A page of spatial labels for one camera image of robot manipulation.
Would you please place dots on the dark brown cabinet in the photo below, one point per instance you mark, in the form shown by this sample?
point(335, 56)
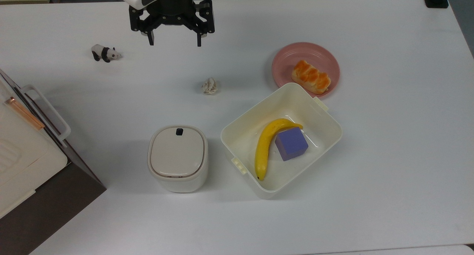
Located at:
point(55, 203)

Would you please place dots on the yellow banana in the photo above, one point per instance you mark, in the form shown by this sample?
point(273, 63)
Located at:
point(263, 147)

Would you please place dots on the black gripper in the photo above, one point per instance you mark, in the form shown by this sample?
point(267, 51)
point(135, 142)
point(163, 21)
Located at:
point(170, 17)

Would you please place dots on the pink round plate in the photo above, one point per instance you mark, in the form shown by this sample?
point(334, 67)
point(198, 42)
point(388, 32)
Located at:
point(285, 62)

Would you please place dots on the cream plastic storage bin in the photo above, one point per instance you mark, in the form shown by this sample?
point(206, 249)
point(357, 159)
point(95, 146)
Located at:
point(248, 136)

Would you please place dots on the orange glazed bread loaf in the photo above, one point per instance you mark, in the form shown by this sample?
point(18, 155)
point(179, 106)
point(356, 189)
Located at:
point(311, 77)

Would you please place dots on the panda toy figure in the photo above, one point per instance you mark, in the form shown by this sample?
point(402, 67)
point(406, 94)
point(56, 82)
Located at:
point(104, 53)

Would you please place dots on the crumpled white paper ball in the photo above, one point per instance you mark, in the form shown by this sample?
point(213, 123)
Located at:
point(209, 86)

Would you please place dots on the cream lidded trash can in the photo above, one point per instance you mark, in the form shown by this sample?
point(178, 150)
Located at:
point(177, 155)

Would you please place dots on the white toy fridge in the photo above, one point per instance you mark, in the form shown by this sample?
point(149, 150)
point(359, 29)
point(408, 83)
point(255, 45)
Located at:
point(22, 162)

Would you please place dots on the purple cube block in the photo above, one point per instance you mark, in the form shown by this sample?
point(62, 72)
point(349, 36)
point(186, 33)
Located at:
point(291, 144)

